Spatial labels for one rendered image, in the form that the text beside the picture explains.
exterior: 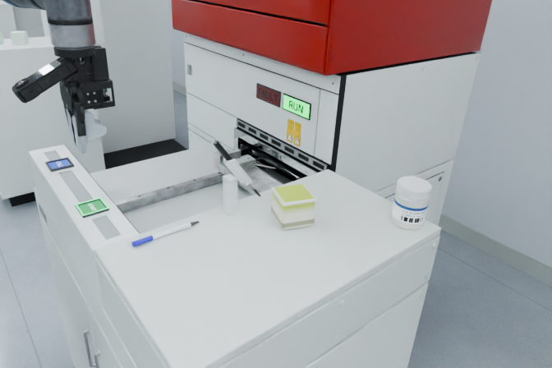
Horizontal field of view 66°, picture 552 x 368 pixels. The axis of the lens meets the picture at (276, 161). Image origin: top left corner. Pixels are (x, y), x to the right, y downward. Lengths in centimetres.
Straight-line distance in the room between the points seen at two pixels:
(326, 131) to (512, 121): 151
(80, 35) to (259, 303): 56
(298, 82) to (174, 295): 69
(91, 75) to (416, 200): 69
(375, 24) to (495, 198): 170
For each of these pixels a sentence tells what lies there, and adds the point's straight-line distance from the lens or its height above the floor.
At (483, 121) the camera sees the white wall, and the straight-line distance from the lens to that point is 258.
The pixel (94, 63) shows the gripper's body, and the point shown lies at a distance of 90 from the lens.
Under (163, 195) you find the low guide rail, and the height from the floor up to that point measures 84.
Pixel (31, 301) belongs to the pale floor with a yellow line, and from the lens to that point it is 235.
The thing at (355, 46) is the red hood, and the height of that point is 129.
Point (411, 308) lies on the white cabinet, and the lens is 107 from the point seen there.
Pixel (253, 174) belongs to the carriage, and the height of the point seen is 88.
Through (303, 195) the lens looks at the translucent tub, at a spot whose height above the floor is 103.
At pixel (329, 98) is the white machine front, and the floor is 116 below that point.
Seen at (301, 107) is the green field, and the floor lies 110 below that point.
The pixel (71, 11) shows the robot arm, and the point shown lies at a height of 137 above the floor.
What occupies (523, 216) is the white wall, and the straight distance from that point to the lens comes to 263.
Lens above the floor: 147
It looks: 25 degrees down
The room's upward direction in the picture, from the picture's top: 3 degrees clockwise
